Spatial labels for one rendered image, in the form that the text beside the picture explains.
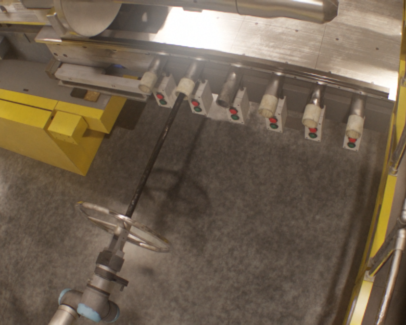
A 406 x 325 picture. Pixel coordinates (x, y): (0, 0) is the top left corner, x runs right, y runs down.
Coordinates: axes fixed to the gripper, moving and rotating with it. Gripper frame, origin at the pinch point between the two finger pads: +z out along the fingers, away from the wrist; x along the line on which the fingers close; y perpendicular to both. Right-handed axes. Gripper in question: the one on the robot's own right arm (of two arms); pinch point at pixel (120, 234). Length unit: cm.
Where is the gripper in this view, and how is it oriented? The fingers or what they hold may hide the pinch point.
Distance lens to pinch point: 159.0
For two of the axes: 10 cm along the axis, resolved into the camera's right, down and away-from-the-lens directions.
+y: -7.5, -5.0, -4.5
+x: -5.7, 1.3, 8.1
